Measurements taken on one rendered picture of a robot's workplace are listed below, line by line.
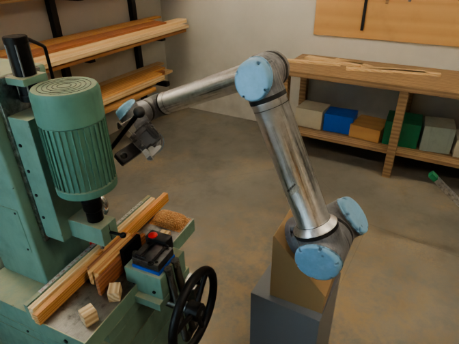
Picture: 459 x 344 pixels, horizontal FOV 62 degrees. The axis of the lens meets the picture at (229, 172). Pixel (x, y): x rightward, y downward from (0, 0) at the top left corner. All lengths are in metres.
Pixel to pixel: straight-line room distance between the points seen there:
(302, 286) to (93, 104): 1.03
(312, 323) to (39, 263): 1.03
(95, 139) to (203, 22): 3.72
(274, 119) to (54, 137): 0.60
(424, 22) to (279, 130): 2.89
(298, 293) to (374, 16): 2.89
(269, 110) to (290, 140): 0.11
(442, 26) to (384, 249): 2.00
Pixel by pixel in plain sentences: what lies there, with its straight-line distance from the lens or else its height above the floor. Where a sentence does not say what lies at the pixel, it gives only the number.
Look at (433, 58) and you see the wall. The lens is 3.98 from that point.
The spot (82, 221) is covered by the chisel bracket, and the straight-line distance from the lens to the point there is 1.31.
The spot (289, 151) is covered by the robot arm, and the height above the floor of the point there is 1.28.
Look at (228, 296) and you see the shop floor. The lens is 2.43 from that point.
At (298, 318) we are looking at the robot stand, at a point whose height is 0.52.
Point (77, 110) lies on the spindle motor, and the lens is 1.04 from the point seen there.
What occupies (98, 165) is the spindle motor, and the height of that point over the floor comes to 1.29.
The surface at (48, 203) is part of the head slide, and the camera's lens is 1.29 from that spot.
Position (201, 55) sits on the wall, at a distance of 4.81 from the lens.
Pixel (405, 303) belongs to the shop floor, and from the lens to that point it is 2.58.
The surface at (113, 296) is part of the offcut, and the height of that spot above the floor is 0.92.
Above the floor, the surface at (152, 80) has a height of 0.61.
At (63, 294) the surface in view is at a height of 0.93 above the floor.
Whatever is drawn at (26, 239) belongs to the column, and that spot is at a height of 1.01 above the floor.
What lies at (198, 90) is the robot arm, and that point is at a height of 1.37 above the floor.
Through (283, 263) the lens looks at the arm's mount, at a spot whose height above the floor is 0.75.
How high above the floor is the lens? 1.81
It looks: 30 degrees down
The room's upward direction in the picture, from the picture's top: 1 degrees counter-clockwise
